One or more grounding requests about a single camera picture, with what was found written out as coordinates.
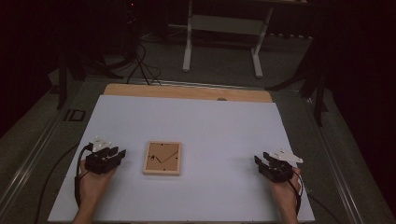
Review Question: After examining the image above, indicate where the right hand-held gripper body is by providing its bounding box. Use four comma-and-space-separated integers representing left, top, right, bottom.
257, 148, 304, 184

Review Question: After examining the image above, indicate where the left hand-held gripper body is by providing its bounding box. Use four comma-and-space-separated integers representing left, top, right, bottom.
84, 135, 125, 175

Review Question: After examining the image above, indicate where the wooden picture frame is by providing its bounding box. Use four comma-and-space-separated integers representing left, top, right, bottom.
142, 140, 183, 177

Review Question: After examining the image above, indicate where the person's left hand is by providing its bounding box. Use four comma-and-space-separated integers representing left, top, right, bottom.
78, 159, 118, 203

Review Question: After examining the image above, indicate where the person's right hand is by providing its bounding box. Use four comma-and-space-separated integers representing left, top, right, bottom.
268, 167, 303, 216

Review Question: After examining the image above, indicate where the black floor box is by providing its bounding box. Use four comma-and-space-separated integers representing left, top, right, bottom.
63, 108, 87, 122

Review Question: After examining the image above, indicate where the white table mat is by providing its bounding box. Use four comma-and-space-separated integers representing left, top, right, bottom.
47, 94, 316, 223

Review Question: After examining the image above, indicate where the black stand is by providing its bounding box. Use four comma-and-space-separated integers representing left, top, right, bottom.
55, 46, 125, 110
265, 36, 330, 127

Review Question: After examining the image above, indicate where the black floor cable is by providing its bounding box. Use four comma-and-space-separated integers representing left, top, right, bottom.
307, 193, 341, 224
33, 143, 79, 224

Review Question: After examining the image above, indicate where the aluminium floor rail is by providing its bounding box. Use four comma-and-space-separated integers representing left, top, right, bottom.
83, 76, 301, 93
302, 95, 366, 224
0, 106, 68, 214

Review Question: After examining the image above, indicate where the bundle of black floor cables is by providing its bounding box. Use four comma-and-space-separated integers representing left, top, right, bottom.
125, 40, 163, 87

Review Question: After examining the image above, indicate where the white metal table frame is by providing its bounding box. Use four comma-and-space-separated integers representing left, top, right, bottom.
167, 0, 313, 79

